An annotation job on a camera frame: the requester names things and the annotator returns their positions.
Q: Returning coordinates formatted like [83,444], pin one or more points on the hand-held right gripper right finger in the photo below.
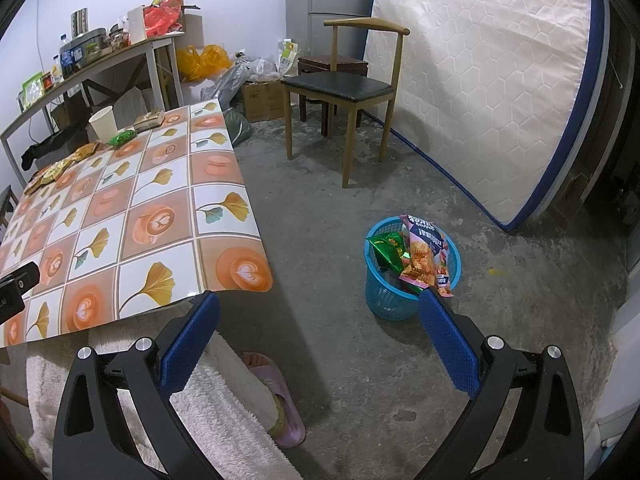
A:
[450,345]

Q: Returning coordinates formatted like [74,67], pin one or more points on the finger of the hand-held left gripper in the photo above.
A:
[17,282]

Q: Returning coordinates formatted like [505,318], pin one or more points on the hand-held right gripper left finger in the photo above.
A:
[190,345]

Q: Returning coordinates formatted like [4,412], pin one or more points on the blue plastic wastebasket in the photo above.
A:
[385,300]

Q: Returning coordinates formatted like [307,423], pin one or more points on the large blue snack bag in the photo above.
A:
[425,250]

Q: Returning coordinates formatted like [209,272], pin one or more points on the large green snack bag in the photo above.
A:
[385,252]

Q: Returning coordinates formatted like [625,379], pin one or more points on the person's legs white fleece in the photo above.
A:
[215,420]

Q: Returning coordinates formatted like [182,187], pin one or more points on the orange snack packet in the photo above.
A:
[34,184]

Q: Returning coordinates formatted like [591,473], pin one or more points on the purple slipper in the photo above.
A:
[285,410]

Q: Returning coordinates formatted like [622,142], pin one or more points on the yellow snack packet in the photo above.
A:
[54,171]

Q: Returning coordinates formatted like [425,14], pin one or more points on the black cloth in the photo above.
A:
[50,147]

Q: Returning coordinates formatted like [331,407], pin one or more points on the gold brown snack packet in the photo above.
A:
[81,154]

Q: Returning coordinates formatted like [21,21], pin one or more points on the tile pattern tablecloth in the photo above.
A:
[165,200]

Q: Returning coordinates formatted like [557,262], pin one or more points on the small green snack packet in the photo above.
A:
[122,138]

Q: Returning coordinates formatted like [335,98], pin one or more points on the white paper cup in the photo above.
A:
[102,125]

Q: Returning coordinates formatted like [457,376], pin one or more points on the green packet on shelf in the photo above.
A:
[31,91]

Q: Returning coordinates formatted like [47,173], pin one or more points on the grey woven sack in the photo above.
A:
[135,102]

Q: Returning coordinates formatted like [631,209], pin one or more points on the dark green plastic bag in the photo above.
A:
[239,127]

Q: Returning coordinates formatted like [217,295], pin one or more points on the round metal tin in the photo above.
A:
[82,47]

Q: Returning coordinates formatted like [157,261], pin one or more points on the brown cardboard box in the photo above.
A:
[262,102]

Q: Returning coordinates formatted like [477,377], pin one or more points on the long grey side table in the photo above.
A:
[125,52]

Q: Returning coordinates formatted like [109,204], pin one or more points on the white mattress blue edge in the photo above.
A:
[480,85]

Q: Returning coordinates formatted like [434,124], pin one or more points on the clear plastic bags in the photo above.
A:
[240,77]

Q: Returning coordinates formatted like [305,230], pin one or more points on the yellow plastic bag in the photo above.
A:
[202,62]

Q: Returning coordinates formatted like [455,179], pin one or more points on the tall white carton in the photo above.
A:
[136,25]

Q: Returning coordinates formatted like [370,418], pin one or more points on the green white paper bag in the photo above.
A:
[287,60]

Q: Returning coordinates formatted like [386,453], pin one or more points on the red plastic bag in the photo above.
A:
[162,17]

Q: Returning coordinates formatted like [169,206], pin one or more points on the dark brown wooden stool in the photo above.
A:
[332,64]

